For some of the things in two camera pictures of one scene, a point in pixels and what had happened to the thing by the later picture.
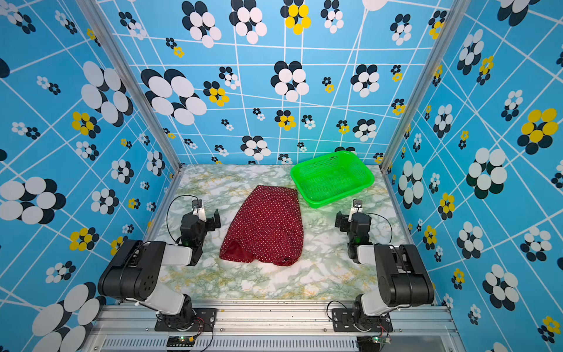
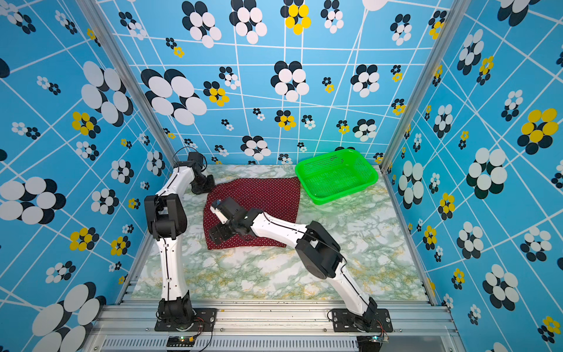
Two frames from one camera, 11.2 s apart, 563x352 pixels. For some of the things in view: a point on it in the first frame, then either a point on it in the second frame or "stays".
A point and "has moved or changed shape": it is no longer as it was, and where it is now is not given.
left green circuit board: [181, 341] stays
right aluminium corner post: [460, 11] stays
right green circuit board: [372, 343] stays
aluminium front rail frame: [129, 327] stays
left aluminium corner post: [94, 11] stays
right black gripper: [343, 218] to [219, 229]
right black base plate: [353, 320] stays
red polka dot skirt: [265, 227] has moved or changed shape
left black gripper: [210, 222] to [210, 185]
